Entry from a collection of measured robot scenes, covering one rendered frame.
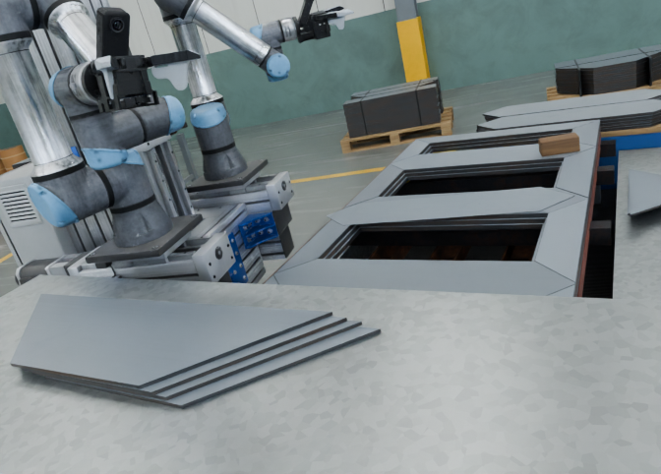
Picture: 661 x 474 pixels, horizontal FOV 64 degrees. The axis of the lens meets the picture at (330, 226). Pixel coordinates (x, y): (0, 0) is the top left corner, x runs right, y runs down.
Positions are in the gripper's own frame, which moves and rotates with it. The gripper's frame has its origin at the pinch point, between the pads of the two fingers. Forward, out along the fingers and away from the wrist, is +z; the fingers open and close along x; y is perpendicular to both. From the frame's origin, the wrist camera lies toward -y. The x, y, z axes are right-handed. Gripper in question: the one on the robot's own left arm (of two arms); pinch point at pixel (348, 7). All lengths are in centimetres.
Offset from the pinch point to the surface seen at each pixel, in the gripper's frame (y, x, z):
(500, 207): 51, 71, 17
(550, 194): 51, 72, 32
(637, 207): 56, 82, 51
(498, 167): 58, 35, 35
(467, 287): 46, 106, -8
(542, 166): 57, 44, 46
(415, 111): 162, -334, 124
